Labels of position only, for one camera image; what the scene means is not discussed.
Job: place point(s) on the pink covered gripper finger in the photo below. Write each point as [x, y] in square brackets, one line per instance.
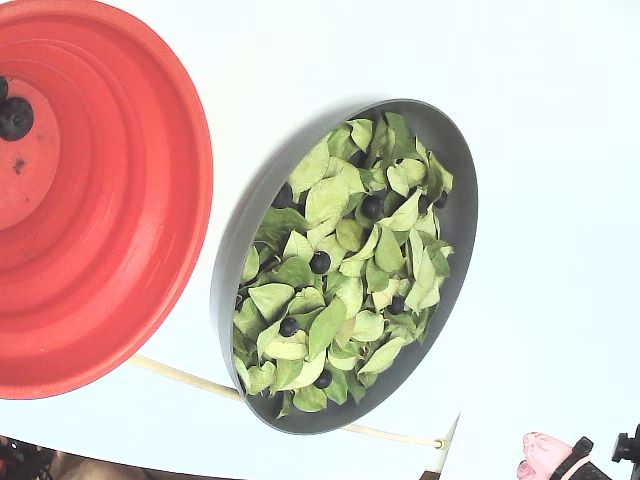
[529, 471]
[550, 450]

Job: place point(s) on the dark grey round bowl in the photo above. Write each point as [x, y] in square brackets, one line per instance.
[450, 165]

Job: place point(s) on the green leaves pile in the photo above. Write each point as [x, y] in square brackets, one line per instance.
[325, 200]

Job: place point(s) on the red ribbed plastic cup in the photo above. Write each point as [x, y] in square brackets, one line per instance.
[125, 200]

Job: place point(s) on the black mesh object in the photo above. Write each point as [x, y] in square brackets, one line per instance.
[20, 460]

